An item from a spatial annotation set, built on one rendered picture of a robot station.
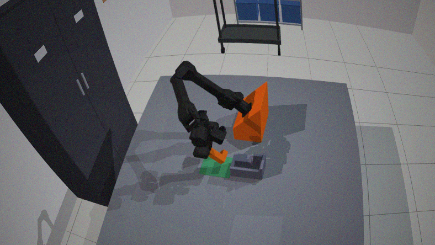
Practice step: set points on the orange l-shaped part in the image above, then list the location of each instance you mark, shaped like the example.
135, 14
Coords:
220, 157

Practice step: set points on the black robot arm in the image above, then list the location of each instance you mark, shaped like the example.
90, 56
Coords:
187, 111

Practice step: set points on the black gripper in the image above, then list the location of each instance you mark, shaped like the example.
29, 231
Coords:
203, 152

